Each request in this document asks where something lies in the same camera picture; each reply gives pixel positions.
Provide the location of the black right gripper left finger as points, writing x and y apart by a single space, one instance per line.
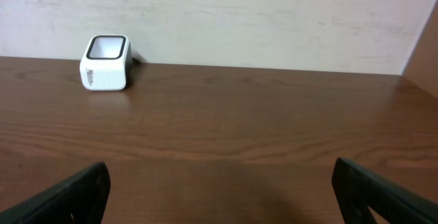
80 198

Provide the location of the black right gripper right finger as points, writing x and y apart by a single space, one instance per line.
359 192

